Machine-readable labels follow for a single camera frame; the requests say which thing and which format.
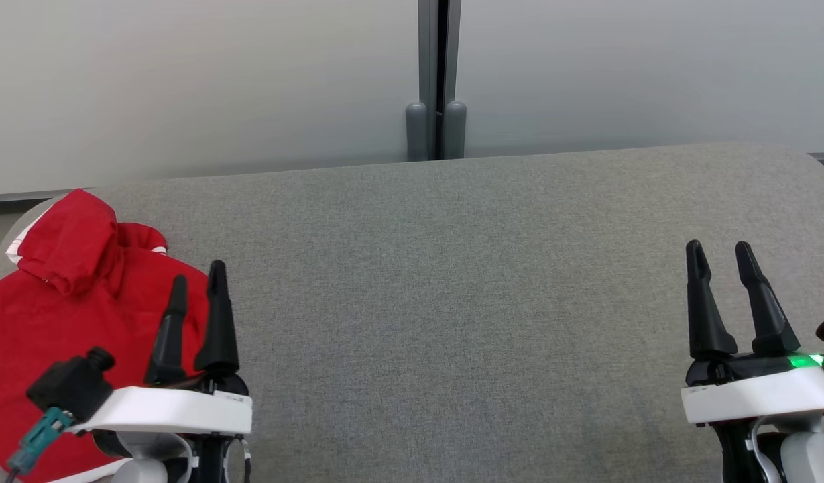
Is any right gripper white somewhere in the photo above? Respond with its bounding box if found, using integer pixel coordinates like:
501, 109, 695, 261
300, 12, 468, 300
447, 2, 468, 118
681, 239, 824, 425

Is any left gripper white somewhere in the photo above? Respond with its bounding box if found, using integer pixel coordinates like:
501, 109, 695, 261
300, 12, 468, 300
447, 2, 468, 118
70, 260, 253, 437

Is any red jersey with white sleeves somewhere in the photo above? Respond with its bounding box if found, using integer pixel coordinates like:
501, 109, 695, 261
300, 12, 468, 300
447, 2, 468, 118
0, 223, 215, 483

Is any teal cable connector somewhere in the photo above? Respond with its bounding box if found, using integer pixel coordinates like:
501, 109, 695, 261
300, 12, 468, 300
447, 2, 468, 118
7, 407, 75, 478

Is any grey rounded post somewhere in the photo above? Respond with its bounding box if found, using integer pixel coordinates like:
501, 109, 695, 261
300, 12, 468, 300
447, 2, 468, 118
443, 100, 468, 160
405, 101, 429, 162

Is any dark grey vertical door frame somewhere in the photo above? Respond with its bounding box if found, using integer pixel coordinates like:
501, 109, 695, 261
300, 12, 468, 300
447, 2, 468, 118
418, 0, 463, 160

